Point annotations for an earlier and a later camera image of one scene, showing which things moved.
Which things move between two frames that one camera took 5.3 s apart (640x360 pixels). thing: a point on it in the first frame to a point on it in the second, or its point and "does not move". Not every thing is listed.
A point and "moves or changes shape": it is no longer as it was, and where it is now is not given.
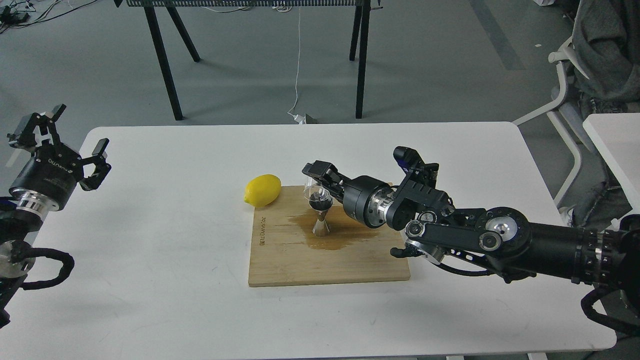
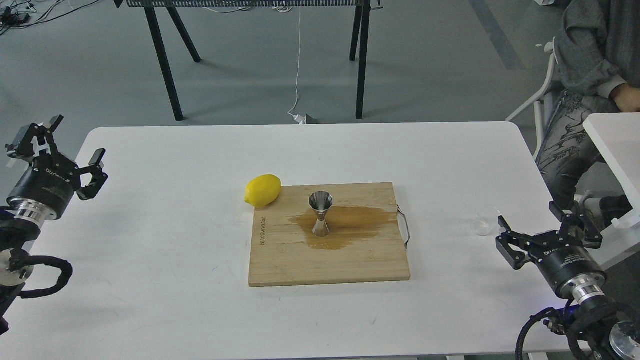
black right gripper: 364,198 to 567,269
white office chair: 565,57 to 543,106
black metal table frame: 361,24 does not move
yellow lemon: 262,190 does not move
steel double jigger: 321,228 does not move
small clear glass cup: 315,190 moves or changes shape
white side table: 616,136 does not move
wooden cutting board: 284,251 does not move
